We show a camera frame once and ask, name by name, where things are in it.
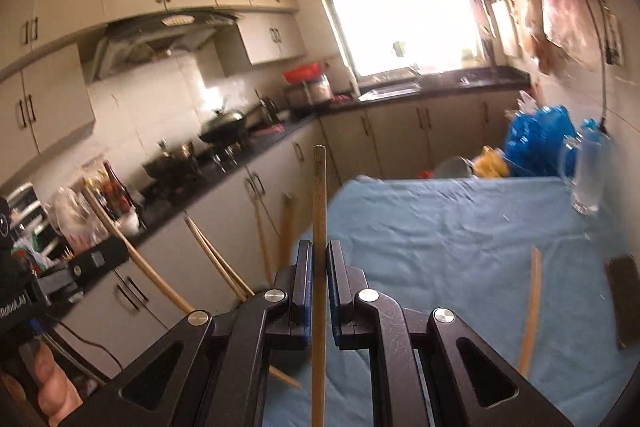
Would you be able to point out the steel pot with red lid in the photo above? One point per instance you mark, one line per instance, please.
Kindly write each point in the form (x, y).
(307, 82)

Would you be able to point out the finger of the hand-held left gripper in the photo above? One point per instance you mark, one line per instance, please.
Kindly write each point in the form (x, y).
(100, 259)

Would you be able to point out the steel range hood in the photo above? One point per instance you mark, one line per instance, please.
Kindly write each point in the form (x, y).
(155, 44)

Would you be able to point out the dark sauce bottles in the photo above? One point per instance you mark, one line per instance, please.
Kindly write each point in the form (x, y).
(117, 192)

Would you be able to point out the beige lower kitchen cabinets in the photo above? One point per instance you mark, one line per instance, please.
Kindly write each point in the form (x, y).
(400, 132)

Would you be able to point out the small dark frying pan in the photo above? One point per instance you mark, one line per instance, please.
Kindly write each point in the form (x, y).
(170, 163)

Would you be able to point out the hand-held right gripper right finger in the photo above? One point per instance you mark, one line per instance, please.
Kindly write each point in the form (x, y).
(334, 292)

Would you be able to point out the clear glass mug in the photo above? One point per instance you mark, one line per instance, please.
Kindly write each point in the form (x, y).
(590, 177)

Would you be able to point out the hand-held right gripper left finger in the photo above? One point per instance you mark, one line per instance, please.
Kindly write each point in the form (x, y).
(305, 292)

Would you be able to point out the wooden chopstick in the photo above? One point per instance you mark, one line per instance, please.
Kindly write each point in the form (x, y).
(263, 247)
(286, 232)
(145, 264)
(214, 261)
(221, 256)
(532, 297)
(318, 207)

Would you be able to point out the blue plastic bag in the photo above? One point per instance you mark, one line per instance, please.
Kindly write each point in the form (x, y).
(537, 142)

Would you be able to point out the white bowl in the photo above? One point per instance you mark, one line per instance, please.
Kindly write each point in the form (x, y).
(129, 223)

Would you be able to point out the steel sink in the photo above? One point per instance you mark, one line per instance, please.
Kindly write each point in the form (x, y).
(389, 89)

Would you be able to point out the blue towel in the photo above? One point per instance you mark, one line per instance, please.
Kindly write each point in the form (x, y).
(450, 232)

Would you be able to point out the yellow plastic bag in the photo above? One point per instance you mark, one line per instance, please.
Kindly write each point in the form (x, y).
(491, 163)

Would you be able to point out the person's left hand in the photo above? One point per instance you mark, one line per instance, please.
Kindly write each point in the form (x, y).
(55, 387)

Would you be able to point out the black kitchen countertop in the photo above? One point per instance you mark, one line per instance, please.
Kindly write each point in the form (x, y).
(280, 137)

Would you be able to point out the black phone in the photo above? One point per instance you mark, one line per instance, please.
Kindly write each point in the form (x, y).
(624, 302)

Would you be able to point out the black wok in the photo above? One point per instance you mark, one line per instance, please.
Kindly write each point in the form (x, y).
(224, 124)

